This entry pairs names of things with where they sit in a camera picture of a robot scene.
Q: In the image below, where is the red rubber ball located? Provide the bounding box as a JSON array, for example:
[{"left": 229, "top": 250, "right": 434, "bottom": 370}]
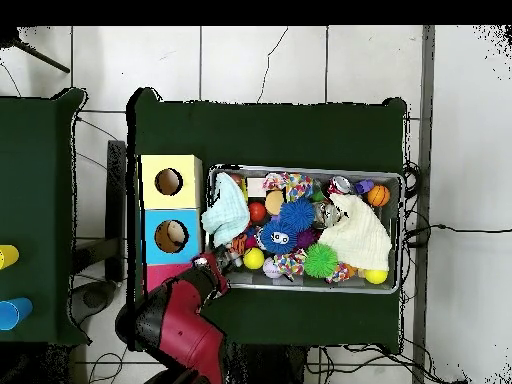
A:
[{"left": 247, "top": 201, "right": 268, "bottom": 224}]

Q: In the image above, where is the dark green table cloth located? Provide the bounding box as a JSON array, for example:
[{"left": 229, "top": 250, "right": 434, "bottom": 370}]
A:
[
  {"left": 126, "top": 87, "right": 408, "bottom": 353},
  {"left": 0, "top": 87, "right": 91, "bottom": 347}
]

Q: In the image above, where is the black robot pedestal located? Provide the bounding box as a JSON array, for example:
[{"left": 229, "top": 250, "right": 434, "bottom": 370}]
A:
[{"left": 227, "top": 344, "right": 307, "bottom": 384}]

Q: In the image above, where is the colourful patterned cloth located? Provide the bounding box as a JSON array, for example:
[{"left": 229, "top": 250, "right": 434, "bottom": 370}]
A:
[{"left": 262, "top": 172, "right": 314, "bottom": 202}]

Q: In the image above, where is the orange toy basketball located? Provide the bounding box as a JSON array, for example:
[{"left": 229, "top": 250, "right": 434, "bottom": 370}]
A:
[{"left": 366, "top": 184, "right": 391, "bottom": 208}]

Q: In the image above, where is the black power cable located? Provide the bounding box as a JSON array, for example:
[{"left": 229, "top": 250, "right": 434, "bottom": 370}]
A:
[{"left": 403, "top": 223, "right": 512, "bottom": 247}]

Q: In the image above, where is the black metal stand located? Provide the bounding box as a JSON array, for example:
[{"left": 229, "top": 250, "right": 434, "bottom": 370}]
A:
[{"left": 71, "top": 139, "right": 127, "bottom": 283}]

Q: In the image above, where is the black tripod leg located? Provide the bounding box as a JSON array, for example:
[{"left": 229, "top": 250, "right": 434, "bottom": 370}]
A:
[{"left": 0, "top": 26, "right": 71, "bottom": 74}]

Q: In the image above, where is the blue cylinder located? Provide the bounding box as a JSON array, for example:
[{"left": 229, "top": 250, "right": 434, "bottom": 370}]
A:
[{"left": 0, "top": 297, "right": 34, "bottom": 332}]

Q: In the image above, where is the wooden box with three holes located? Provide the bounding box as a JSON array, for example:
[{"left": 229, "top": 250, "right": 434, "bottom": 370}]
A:
[{"left": 137, "top": 154, "right": 209, "bottom": 297}]

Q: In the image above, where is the green spiky rubber ball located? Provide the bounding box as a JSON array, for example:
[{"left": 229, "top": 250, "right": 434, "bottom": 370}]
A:
[{"left": 303, "top": 242, "right": 340, "bottom": 279}]

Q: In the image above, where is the blue spiky rubber ball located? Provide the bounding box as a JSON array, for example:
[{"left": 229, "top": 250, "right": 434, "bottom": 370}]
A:
[{"left": 278, "top": 197, "right": 317, "bottom": 232}]

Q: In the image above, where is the light blue quilted cloth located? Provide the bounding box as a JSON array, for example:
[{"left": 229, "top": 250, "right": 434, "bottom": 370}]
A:
[{"left": 200, "top": 172, "right": 251, "bottom": 248}]

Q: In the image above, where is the cream quilted cloth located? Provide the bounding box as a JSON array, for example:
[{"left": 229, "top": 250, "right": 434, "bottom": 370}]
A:
[{"left": 318, "top": 192, "right": 393, "bottom": 272}]

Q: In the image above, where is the red soda can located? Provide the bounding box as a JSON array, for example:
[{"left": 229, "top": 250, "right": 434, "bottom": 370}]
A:
[{"left": 327, "top": 175, "right": 353, "bottom": 196}]

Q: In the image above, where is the silver wire mesh bin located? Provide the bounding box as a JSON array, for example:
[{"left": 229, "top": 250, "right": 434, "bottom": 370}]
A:
[{"left": 205, "top": 163, "right": 404, "bottom": 295}]

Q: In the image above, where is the blue spiky ball with eyes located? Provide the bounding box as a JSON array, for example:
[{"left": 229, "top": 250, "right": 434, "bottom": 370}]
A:
[{"left": 259, "top": 218, "right": 300, "bottom": 256}]

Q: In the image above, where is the yellow ball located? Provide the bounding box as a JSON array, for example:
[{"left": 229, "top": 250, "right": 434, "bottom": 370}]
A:
[{"left": 362, "top": 268, "right": 389, "bottom": 286}]

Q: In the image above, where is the yellow cylinder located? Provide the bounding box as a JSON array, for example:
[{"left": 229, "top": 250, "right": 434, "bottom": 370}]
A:
[{"left": 0, "top": 244, "right": 20, "bottom": 270}]

